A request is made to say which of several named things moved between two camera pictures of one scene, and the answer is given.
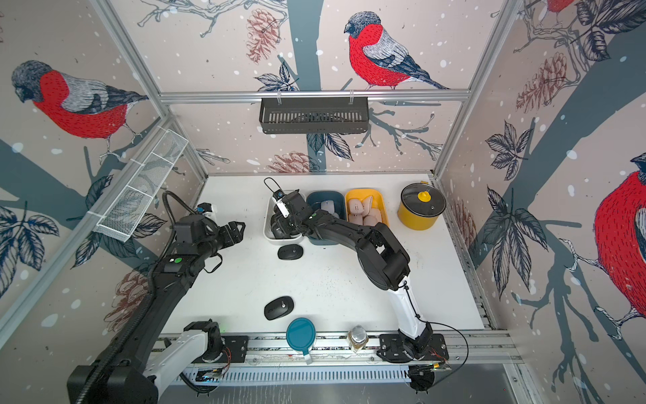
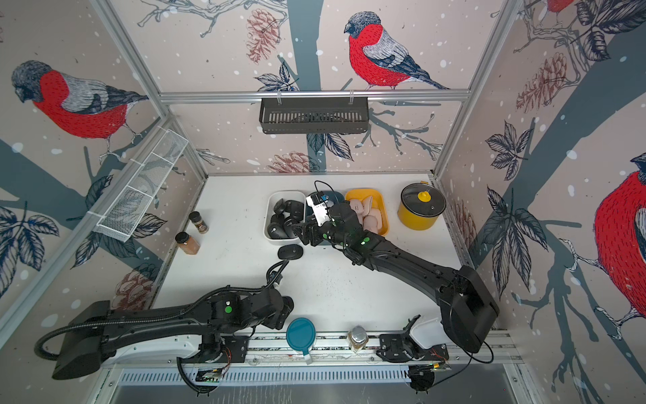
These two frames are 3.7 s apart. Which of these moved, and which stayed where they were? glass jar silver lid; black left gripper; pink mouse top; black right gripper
Moved: black left gripper; black right gripper
Stayed: pink mouse top; glass jar silver lid
